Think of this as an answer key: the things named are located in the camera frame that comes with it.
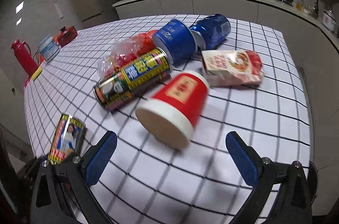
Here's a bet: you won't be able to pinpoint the small red pot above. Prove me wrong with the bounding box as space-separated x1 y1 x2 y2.
55 26 78 47

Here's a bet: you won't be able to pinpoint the pink snack packet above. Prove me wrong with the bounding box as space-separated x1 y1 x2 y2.
202 50 264 87

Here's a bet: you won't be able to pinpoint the clear bag with red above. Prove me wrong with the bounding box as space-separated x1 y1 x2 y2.
97 30 157 79

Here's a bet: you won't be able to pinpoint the blue pepsi can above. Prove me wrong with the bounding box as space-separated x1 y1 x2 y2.
189 14 231 51

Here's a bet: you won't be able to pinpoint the red paper cup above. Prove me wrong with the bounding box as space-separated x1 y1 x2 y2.
135 70 210 150

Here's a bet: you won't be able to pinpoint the white blue tissue canister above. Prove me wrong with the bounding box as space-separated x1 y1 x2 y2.
37 35 60 63

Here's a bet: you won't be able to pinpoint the yellow red portrait can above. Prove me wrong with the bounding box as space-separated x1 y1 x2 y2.
48 113 86 165

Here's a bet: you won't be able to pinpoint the lower counter cabinets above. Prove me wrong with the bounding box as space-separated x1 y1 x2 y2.
113 0 338 215

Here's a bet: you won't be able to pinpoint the yellow green drink can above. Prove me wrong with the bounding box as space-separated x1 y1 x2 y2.
93 47 171 111

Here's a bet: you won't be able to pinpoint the white rice cooker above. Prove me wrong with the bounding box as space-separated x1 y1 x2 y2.
322 5 336 32

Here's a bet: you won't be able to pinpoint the red thermos jug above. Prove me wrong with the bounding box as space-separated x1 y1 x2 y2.
11 39 39 77

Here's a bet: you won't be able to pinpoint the yellow oil bottle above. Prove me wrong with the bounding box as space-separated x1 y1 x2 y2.
295 0 304 11

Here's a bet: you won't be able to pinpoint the small yellow sponge block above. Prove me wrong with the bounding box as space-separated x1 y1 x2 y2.
31 66 43 81

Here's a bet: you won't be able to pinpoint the blue paper cup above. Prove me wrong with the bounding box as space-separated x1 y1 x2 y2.
152 19 197 64

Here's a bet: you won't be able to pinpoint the dark wine bottle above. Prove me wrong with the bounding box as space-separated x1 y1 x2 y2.
311 0 319 19

